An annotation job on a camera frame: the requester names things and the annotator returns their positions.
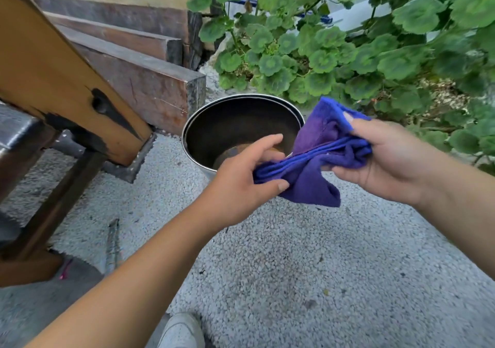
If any person's white shoe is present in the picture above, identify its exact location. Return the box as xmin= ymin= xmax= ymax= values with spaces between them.
xmin=156 ymin=312 xmax=206 ymax=348

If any green geranium plant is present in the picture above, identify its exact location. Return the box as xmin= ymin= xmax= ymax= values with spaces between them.
xmin=186 ymin=0 xmax=495 ymax=176

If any purple microfibre cloth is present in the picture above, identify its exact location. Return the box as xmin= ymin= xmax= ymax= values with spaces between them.
xmin=253 ymin=97 xmax=373 ymax=208

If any grey metal strip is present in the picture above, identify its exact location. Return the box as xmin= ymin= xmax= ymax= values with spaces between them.
xmin=104 ymin=218 xmax=121 ymax=277

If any small pink object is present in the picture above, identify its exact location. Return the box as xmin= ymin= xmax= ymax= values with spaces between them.
xmin=58 ymin=258 xmax=73 ymax=281

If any person's left hand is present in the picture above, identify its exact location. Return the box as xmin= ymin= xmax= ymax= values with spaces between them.
xmin=195 ymin=133 xmax=290 ymax=231

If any long dark wooden beam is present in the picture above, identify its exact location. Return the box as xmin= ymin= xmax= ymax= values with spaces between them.
xmin=30 ymin=0 xmax=205 ymax=70

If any black bucket with metal rim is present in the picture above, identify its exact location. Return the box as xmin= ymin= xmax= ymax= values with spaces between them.
xmin=181 ymin=94 xmax=306 ymax=182

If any person's right hand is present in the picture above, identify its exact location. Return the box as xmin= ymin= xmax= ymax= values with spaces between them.
xmin=331 ymin=112 xmax=451 ymax=208

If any person's left forearm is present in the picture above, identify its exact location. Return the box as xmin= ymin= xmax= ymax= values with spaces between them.
xmin=25 ymin=204 xmax=219 ymax=348

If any thin reddish wooden beam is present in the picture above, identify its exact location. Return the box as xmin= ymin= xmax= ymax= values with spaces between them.
xmin=42 ymin=11 xmax=185 ymax=66

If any wooden bench with backrest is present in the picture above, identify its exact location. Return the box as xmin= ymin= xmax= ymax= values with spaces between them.
xmin=0 ymin=0 xmax=157 ymax=287

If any thick dark wooden beam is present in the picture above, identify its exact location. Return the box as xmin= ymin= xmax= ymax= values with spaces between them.
xmin=56 ymin=25 xmax=208 ymax=135

